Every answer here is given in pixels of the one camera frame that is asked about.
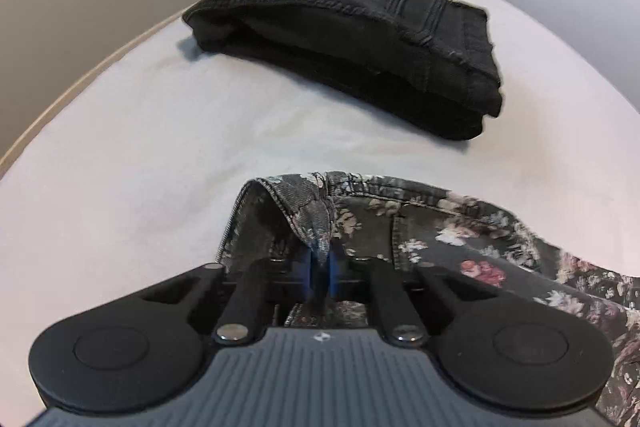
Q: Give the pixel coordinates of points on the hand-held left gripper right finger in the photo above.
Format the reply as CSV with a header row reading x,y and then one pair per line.
x,y
334,278

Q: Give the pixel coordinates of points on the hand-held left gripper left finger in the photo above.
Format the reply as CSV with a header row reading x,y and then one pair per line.
x,y
304,276

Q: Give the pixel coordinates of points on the floral print pants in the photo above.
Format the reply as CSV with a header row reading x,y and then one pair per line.
x,y
450,232

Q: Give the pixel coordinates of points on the white bed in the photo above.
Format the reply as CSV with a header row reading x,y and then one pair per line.
x,y
125,157

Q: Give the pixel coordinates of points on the black folded jeans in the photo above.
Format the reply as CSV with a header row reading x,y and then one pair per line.
x,y
350,32

